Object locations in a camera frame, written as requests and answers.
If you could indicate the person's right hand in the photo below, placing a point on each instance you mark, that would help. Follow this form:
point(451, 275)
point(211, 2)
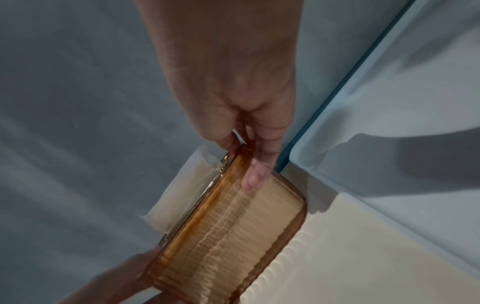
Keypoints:
point(228, 68)

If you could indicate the amber ribbed transparent container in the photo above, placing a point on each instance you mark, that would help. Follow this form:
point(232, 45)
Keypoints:
point(228, 237)

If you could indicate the light blue tray teal edge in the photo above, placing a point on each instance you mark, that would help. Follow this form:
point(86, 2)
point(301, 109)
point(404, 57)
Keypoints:
point(397, 118)

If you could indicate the person's left hand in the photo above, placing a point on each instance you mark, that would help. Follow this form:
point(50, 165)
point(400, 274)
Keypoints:
point(108, 279)

